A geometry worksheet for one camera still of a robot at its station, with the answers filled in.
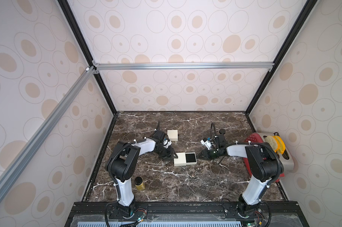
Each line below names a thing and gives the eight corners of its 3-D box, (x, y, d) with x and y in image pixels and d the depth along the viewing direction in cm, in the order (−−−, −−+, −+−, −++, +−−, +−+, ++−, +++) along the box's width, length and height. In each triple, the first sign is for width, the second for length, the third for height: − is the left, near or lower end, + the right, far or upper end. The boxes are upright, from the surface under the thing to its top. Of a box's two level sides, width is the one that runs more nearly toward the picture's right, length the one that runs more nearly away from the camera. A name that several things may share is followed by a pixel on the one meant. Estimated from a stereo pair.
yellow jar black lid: (137, 190, 82) (133, 185, 75) (138, 182, 85) (135, 176, 78) (144, 190, 82) (141, 185, 75) (145, 182, 85) (143, 176, 78)
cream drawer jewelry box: (167, 141, 104) (167, 138, 101) (167, 133, 109) (167, 129, 106) (177, 141, 104) (178, 138, 101) (177, 133, 109) (177, 129, 106)
